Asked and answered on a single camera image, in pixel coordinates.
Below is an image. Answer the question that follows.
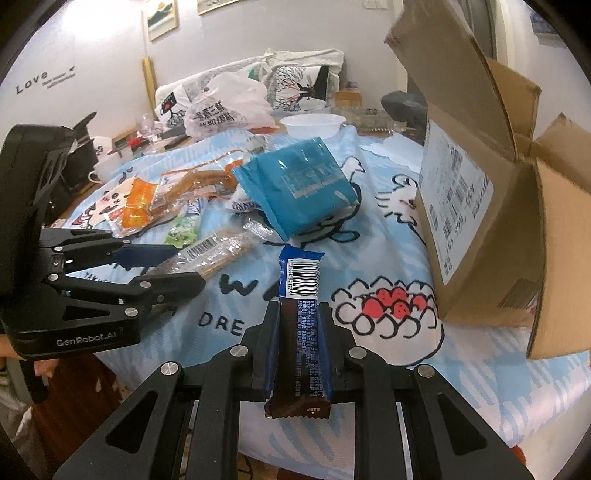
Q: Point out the plain white mug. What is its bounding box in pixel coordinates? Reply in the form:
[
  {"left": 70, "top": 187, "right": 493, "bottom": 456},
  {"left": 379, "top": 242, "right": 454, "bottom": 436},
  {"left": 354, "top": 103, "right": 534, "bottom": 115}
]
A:
[{"left": 88, "top": 154, "right": 123, "bottom": 184}]

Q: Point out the bird tree print cushion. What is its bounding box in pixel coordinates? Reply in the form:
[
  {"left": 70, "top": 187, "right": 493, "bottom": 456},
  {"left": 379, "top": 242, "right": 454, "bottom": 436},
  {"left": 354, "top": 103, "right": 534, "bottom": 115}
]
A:
[{"left": 276, "top": 65, "right": 331, "bottom": 112}]

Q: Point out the white plastic bag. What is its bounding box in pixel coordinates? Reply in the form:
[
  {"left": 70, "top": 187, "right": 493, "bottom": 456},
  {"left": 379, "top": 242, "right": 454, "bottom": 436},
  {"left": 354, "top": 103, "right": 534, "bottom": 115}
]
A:
[{"left": 184, "top": 71, "right": 281, "bottom": 138}]

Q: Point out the dark red cloth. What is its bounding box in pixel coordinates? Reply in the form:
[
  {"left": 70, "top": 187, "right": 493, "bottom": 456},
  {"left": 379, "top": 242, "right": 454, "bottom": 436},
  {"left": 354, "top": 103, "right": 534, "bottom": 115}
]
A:
[{"left": 28, "top": 353, "right": 125, "bottom": 462}]

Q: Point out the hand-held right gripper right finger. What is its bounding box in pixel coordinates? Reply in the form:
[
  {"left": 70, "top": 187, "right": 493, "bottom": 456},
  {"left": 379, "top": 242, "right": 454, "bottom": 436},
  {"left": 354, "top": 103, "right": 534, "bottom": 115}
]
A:
[{"left": 318, "top": 302, "right": 536, "bottom": 480}]

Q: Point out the person's left hand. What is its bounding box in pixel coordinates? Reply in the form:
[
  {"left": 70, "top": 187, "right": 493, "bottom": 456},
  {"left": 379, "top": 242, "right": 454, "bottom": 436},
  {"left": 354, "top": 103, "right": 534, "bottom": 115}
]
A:
[{"left": 0, "top": 335, "right": 59, "bottom": 383}]

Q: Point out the clear plastic container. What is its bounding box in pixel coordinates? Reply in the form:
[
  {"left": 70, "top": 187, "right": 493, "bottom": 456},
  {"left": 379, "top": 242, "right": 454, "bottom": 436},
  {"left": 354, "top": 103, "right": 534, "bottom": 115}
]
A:
[{"left": 330, "top": 105, "right": 386, "bottom": 132}]

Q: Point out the narrow framed picture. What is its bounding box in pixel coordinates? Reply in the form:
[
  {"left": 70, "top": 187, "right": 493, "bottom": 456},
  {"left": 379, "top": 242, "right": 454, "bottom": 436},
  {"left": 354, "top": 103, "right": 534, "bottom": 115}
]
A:
[{"left": 146, "top": 0, "right": 180, "bottom": 43}]

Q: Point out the white bowl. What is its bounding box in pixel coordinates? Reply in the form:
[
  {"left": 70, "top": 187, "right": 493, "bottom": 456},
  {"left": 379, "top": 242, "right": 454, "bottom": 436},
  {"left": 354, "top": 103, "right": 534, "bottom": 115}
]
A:
[{"left": 280, "top": 114, "right": 347, "bottom": 139}]

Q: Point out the large cardboard box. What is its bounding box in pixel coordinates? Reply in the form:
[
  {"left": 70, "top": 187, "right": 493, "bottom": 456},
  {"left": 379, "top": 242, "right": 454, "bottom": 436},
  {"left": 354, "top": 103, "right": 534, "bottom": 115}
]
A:
[{"left": 384, "top": 0, "right": 591, "bottom": 361}]

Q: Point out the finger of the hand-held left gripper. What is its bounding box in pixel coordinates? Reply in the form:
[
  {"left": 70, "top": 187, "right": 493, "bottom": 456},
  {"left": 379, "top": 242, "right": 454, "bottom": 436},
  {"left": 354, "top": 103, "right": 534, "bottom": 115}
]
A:
[
  {"left": 43, "top": 228, "right": 179, "bottom": 274},
  {"left": 47, "top": 271, "right": 208, "bottom": 322}
]

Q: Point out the black bag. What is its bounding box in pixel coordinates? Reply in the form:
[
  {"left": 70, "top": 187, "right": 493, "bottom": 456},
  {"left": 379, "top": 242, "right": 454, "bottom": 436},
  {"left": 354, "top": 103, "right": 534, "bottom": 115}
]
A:
[{"left": 58, "top": 111, "right": 100, "bottom": 197}]

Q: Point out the blue cartoon tablecloth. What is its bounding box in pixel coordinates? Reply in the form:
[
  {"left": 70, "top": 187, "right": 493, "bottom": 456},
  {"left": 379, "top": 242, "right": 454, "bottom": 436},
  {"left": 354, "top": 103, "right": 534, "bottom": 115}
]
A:
[{"left": 69, "top": 124, "right": 578, "bottom": 480}]

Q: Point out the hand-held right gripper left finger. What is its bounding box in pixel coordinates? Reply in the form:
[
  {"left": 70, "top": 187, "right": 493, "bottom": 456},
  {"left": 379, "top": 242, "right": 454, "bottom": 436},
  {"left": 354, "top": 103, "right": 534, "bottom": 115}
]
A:
[{"left": 53, "top": 302, "right": 280, "bottom": 480}]

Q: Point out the clear barcode snack packet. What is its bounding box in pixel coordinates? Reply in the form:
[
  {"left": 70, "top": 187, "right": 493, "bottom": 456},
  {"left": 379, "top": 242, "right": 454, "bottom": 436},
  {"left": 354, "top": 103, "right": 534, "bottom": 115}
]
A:
[{"left": 159, "top": 231, "right": 252, "bottom": 282}]

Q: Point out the wide framed picture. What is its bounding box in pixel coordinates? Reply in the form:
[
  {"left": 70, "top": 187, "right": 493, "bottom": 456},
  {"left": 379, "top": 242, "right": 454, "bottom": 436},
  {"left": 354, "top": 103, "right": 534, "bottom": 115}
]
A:
[{"left": 197, "top": 0, "right": 246, "bottom": 16}]

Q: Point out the green candy packet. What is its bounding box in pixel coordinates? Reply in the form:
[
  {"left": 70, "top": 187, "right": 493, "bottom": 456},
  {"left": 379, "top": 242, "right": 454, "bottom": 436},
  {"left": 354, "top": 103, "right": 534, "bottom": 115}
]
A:
[{"left": 165, "top": 213, "right": 200, "bottom": 246}]

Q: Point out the white cartoon packet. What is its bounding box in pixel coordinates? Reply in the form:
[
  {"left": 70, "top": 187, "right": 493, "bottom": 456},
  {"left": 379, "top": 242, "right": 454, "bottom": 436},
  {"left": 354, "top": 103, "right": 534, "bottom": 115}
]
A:
[{"left": 74, "top": 178, "right": 137, "bottom": 232}]

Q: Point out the teal cushion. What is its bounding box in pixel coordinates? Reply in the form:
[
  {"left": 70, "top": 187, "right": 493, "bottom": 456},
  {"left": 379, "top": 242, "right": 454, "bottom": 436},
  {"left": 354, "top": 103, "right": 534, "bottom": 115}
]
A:
[{"left": 246, "top": 64, "right": 274, "bottom": 85}]

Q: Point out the white blue snack packet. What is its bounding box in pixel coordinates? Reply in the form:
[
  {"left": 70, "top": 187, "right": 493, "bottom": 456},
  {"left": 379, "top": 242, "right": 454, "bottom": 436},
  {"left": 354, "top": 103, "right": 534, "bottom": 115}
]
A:
[{"left": 230, "top": 194, "right": 266, "bottom": 214}]

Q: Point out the wooden pole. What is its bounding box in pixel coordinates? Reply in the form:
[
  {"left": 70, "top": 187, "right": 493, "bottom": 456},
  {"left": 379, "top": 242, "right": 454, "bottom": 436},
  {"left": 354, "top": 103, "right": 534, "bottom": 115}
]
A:
[{"left": 141, "top": 56, "right": 158, "bottom": 114}]

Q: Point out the wine glass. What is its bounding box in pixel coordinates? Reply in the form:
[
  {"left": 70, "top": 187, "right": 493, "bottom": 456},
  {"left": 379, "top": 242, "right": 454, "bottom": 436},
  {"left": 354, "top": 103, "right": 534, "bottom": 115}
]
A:
[{"left": 135, "top": 112, "right": 160, "bottom": 141}]

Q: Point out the brown stick snack packet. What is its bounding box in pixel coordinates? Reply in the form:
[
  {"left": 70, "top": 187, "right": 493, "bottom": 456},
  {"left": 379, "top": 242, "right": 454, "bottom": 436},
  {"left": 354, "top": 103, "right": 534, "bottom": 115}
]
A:
[{"left": 157, "top": 167, "right": 238, "bottom": 210}]

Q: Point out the white covered sofa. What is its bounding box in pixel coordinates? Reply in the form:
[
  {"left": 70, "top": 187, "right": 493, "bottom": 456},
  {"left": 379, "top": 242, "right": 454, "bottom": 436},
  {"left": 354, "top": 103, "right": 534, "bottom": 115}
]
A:
[{"left": 154, "top": 47, "right": 347, "bottom": 134}]

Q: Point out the blue brown chocolate bar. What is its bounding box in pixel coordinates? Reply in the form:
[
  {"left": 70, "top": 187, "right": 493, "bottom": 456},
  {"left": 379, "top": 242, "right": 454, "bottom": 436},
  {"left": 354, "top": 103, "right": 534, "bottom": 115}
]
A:
[{"left": 264, "top": 244, "right": 334, "bottom": 420}]

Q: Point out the white tote bag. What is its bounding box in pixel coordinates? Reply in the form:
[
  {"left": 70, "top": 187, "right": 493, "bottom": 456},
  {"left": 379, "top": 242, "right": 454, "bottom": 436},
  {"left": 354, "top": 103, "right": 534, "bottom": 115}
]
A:
[{"left": 263, "top": 47, "right": 345, "bottom": 112}]

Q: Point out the white red print cushion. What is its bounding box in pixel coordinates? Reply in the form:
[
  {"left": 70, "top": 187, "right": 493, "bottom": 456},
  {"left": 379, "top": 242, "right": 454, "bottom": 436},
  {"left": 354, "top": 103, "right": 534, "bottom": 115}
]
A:
[{"left": 156, "top": 88, "right": 195, "bottom": 129}]

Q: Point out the blue snack bag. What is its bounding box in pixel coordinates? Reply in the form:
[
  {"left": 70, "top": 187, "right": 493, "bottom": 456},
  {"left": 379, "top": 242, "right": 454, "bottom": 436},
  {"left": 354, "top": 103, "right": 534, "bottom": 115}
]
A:
[{"left": 232, "top": 137, "right": 361, "bottom": 241}]

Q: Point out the dark cloth bundle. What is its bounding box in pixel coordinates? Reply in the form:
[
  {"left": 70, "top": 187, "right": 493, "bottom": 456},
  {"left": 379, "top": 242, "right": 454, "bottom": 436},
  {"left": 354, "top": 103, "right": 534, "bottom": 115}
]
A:
[{"left": 382, "top": 90, "right": 428, "bottom": 136}]

